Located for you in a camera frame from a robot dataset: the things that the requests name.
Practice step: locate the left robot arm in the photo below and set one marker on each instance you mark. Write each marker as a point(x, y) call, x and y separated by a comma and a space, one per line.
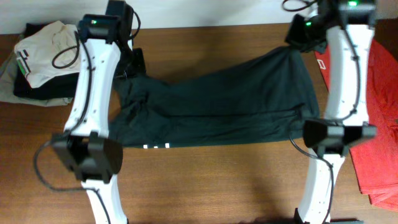
point(84, 148)

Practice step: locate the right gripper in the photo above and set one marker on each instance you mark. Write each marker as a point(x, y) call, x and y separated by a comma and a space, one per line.
point(293, 37)

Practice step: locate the white folded t-shirt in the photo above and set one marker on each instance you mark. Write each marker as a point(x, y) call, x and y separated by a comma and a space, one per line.
point(48, 53)

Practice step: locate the dark green Nike t-shirt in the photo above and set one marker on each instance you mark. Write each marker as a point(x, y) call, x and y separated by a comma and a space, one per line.
point(265, 99)

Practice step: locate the grey folded garment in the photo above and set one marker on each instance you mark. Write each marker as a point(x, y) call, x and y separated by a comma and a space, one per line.
point(8, 77)

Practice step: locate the red t-shirt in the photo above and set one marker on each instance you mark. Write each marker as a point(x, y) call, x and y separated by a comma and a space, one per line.
point(375, 161)

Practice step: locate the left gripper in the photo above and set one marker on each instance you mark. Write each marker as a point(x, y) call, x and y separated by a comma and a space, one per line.
point(140, 67)

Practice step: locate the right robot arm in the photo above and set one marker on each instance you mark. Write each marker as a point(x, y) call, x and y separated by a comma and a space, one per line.
point(346, 29)

